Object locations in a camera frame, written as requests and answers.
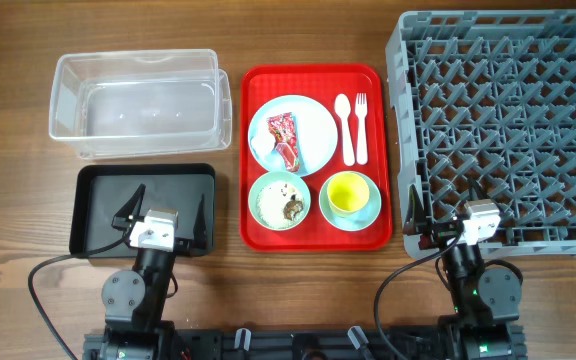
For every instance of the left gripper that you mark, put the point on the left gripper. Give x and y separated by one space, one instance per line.
199 234

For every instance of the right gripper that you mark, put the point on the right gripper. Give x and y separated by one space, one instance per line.
417 224

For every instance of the yellow cup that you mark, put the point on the yellow cup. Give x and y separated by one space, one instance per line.
347 193

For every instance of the rice and food scraps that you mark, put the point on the rice and food scraps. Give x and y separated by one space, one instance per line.
280 205

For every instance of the green bowl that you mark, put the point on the green bowl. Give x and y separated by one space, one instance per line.
269 178

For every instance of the white tissue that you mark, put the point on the white tissue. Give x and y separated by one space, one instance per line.
263 143

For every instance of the red snack wrapper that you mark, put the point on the red snack wrapper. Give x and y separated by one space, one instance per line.
283 128

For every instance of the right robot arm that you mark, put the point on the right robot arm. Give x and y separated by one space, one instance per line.
486 294

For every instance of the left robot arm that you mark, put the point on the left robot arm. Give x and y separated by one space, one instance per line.
134 299

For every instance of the black waste tray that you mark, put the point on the black waste tray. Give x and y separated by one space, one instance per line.
103 189

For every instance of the grey dishwasher rack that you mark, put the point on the grey dishwasher rack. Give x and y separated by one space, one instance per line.
490 96

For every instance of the light blue saucer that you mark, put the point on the light blue saucer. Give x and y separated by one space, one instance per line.
357 221

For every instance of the white plastic fork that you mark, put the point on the white plastic fork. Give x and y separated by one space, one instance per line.
361 113

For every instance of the clear plastic bin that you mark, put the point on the clear plastic bin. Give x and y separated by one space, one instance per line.
141 103

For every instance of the red serving tray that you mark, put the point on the red serving tray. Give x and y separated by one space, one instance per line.
322 83

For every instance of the white plastic spoon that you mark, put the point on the white plastic spoon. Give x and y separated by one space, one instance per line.
342 109

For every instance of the light blue plate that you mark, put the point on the light blue plate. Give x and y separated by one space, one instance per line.
317 133

